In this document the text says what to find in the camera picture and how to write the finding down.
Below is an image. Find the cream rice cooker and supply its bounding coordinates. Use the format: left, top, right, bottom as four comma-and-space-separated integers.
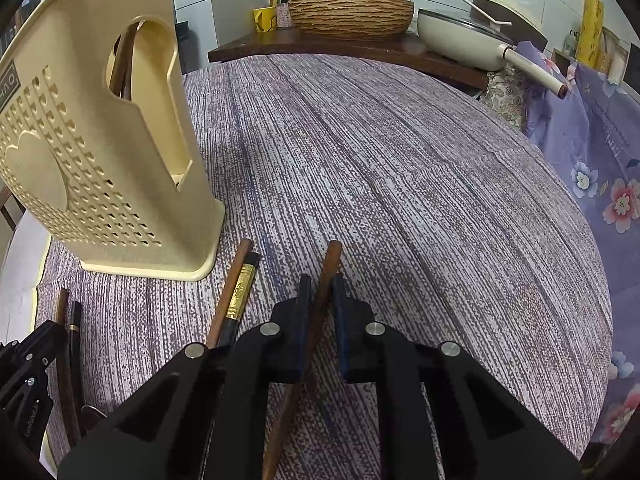
461, 0, 548, 51

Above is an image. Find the yellow roll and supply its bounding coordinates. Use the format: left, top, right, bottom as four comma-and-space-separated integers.
576, 0, 604, 68

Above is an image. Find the black chopstick far left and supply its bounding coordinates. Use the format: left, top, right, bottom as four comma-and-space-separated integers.
68, 301, 85, 413

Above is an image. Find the yellow cup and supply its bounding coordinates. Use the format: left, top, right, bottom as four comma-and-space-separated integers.
253, 6, 278, 34

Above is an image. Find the brown wooden chopstick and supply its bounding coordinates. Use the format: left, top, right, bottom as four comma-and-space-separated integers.
262, 240, 343, 480
206, 238, 253, 348

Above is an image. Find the dark wooden counter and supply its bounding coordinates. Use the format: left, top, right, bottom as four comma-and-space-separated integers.
207, 29, 488, 91

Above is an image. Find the purple striped tablecloth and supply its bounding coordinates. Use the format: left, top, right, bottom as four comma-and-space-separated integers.
37, 54, 612, 453

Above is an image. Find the purple floral cloth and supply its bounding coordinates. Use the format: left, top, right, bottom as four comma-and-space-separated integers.
516, 42, 639, 455

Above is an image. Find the brown chopstick far left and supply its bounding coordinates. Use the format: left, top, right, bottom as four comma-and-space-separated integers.
55, 288, 81, 448

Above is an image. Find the cream frying pan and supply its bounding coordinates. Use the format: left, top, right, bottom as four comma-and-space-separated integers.
416, 9, 568, 99

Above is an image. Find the cream plastic utensil holder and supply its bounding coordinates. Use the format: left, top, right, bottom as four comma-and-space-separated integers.
1, 0, 224, 281

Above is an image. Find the woven brown basin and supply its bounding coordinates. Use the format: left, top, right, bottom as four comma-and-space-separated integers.
288, 0, 414, 40

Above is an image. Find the black gold chopstick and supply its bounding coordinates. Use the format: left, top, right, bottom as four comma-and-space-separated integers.
217, 252, 260, 347

